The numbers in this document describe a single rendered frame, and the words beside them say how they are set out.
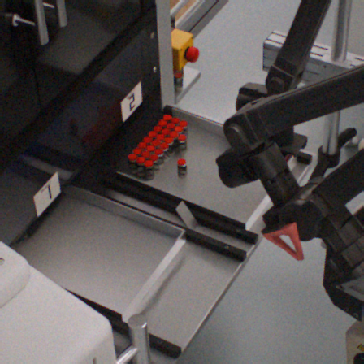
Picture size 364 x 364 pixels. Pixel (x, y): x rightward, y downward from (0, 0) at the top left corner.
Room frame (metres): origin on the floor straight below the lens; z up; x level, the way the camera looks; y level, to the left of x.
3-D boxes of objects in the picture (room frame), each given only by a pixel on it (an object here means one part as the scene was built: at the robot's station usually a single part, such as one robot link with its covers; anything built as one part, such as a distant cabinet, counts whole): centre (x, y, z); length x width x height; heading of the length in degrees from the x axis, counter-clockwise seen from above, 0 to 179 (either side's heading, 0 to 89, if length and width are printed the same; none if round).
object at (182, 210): (1.45, -0.05, 0.91); 0.14 x 0.03 x 0.06; 58
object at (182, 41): (1.97, 0.00, 1.00); 0.08 x 0.07 x 0.07; 58
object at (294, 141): (1.62, -0.23, 1.02); 0.10 x 0.07 x 0.07; 57
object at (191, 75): (2.01, 0.03, 0.87); 0.14 x 0.13 x 0.02; 58
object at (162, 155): (1.70, 0.03, 0.90); 0.18 x 0.02 x 0.05; 148
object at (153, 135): (1.72, 0.07, 0.90); 0.18 x 0.02 x 0.05; 148
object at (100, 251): (1.41, 0.21, 0.90); 0.34 x 0.26 x 0.04; 58
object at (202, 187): (1.64, -0.06, 0.90); 0.34 x 0.26 x 0.04; 58
